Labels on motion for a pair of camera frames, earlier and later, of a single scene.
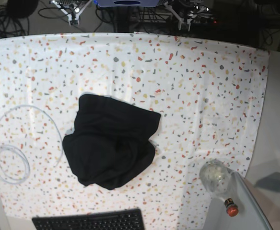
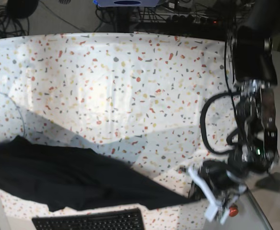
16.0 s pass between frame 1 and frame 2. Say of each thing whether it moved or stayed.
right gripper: moved
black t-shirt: moved
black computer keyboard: stayed
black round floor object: stayed
